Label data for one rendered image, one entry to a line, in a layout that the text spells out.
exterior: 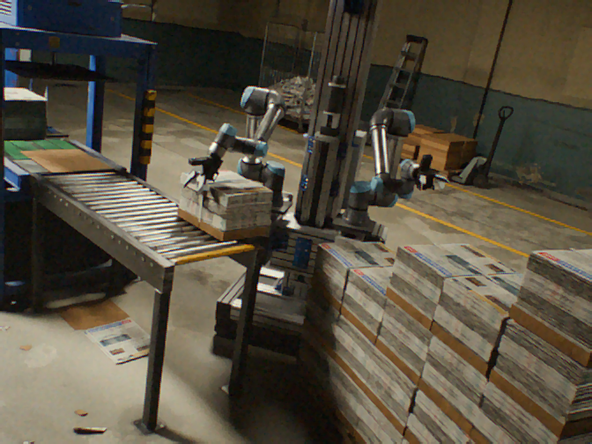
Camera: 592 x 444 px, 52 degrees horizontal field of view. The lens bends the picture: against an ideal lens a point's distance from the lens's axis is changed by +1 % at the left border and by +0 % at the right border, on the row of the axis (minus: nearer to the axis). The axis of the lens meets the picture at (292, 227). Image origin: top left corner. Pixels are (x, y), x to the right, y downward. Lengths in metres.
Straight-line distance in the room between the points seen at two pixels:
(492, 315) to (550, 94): 7.47
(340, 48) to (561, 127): 6.23
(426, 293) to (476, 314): 0.26
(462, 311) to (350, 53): 1.71
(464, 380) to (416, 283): 0.40
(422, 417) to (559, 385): 0.66
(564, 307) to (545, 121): 7.58
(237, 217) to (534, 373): 1.47
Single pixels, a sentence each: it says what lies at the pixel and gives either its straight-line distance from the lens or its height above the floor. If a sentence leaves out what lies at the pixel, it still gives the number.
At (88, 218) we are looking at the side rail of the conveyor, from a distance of 3.01.
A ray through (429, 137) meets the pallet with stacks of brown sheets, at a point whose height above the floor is 0.53.
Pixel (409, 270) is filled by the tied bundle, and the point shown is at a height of 0.99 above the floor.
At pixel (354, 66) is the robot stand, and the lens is 3.36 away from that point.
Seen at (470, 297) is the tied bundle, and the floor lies 1.05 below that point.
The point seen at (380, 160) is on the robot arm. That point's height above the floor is 1.22.
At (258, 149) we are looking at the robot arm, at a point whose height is 1.22.
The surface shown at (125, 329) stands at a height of 0.01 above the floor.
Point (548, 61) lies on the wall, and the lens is 9.41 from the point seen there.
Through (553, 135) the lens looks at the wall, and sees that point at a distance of 9.31.
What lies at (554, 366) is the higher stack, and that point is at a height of 1.01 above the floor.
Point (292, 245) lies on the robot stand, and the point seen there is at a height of 0.62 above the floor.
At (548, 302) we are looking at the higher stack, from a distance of 1.90.
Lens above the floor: 1.82
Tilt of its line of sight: 19 degrees down
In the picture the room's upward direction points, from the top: 10 degrees clockwise
